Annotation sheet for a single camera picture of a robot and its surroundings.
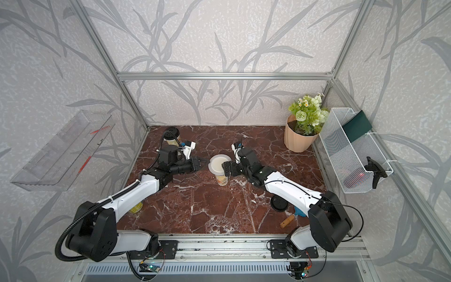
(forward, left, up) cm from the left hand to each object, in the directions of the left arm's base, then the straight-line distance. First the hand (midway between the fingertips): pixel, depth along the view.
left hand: (208, 162), depth 80 cm
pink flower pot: (+19, -46, -7) cm, 50 cm away
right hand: (+2, -10, -3) cm, 10 cm away
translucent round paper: (0, -3, -3) cm, 4 cm away
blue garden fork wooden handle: (-20, -38, -17) cm, 46 cm away
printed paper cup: (+17, +22, -6) cm, 28 cm away
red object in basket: (-14, -56, +11) cm, 59 cm away
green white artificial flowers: (+22, -49, +11) cm, 55 cm away
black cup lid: (-13, -34, -16) cm, 40 cm away
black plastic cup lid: (+19, +22, -1) cm, 29 cm away
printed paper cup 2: (-2, -6, -12) cm, 14 cm away
